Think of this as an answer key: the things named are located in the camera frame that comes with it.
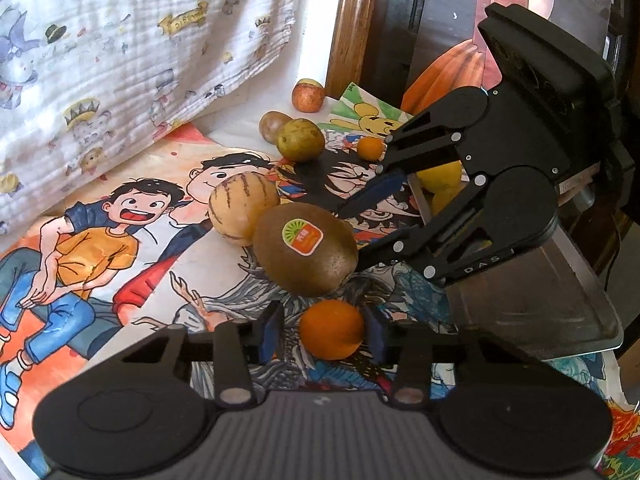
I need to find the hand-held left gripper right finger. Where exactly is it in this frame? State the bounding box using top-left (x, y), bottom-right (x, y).
top-left (360, 305), bottom-right (521, 406)

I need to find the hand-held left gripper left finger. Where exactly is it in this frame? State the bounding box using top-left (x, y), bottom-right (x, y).
top-left (120, 302), bottom-right (286, 407)

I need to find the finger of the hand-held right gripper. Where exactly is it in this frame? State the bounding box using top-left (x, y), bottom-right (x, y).
top-left (356, 175), bottom-right (495, 285)
top-left (339, 86), bottom-right (490, 221)

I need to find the orange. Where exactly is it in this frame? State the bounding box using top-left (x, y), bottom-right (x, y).
top-left (298, 300), bottom-right (366, 361)

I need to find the brown kiwi with sticker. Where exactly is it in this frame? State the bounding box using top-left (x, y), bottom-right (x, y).
top-left (252, 202), bottom-right (359, 298)

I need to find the green-brown speckled pear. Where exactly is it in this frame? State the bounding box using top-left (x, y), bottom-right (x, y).
top-left (276, 117), bottom-right (326, 163)

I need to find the metal tray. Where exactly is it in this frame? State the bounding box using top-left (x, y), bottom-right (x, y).
top-left (410, 180), bottom-right (626, 362)

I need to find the small tangerine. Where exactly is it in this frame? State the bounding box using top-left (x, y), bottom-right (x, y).
top-left (356, 136), bottom-right (387, 162)

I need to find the dragon cartoon drawing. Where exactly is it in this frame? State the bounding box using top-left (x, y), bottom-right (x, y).
top-left (170, 230), bottom-right (640, 480)

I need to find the yellow bear drawing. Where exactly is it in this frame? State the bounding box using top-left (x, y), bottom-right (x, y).
top-left (325, 82), bottom-right (417, 147)

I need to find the orange dress woman poster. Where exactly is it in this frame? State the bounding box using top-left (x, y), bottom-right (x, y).
top-left (400, 0), bottom-right (617, 117)

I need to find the red apple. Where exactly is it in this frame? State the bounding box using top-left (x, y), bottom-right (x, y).
top-left (291, 81), bottom-right (328, 112)

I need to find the brown passion fruit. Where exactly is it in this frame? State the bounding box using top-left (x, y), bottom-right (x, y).
top-left (258, 110), bottom-right (294, 145)

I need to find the striped pepino melon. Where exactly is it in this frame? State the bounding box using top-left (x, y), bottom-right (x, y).
top-left (207, 170), bottom-right (281, 248)

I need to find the white printed blanket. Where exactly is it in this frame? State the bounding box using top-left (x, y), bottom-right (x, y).
top-left (0, 0), bottom-right (356, 233)

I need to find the black cable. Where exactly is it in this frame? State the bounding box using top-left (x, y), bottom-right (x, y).
top-left (602, 220), bottom-right (632, 293)

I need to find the black frame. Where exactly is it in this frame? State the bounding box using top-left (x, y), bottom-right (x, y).
top-left (360, 0), bottom-right (437, 108)

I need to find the wooden frame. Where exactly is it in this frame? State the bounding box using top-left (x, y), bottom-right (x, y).
top-left (325, 0), bottom-right (387, 102)

